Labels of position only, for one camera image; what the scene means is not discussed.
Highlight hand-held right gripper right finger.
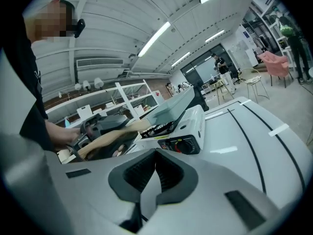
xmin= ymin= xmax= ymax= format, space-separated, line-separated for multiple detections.
xmin=139 ymin=148 xmax=280 ymax=235

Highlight white portable gas stove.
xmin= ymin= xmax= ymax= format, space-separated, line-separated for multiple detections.
xmin=135 ymin=105 xmax=206 ymax=156

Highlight pink armchair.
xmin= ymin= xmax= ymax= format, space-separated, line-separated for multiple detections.
xmin=257 ymin=51 xmax=294 ymax=88

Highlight person's left forearm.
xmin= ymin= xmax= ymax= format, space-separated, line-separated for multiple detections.
xmin=45 ymin=119 xmax=82 ymax=151

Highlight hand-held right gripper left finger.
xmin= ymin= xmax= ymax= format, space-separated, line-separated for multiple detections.
xmin=45 ymin=148 xmax=157 ymax=235

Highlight black office chair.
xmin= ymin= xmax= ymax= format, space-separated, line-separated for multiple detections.
xmin=192 ymin=83 xmax=210 ymax=111

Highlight person's black shirt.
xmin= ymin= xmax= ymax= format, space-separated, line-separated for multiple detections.
xmin=1 ymin=13 xmax=56 ymax=152

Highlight wooden stool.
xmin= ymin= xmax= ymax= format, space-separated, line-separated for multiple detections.
xmin=209 ymin=79 xmax=233 ymax=105

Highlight tall white rack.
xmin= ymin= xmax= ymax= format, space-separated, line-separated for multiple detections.
xmin=251 ymin=0 xmax=295 ymax=67

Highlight gold wire chair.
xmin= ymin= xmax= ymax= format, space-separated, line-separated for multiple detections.
xmin=238 ymin=68 xmax=270 ymax=104

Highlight small beige block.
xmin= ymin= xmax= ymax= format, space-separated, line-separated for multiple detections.
xmin=57 ymin=149 xmax=77 ymax=164

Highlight black head-worn camera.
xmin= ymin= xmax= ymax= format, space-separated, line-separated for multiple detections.
xmin=73 ymin=18 xmax=86 ymax=39

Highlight person's head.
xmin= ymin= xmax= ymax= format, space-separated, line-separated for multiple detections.
xmin=23 ymin=0 xmax=79 ymax=43

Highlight white storage box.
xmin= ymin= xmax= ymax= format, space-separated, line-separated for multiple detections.
xmin=76 ymin=105 xmax=93 ymax=120

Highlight white shelf unit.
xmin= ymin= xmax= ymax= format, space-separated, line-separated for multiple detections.
xmin=45 ymin=79 xmax=160 ymax=125

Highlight white ceiling air conditioner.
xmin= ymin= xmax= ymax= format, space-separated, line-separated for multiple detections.
xmin=75 ymin=57 xmax=125 ymax=83

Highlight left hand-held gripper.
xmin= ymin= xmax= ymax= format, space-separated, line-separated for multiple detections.
xmin=65 ymin=113 xmax=131 ymax=162

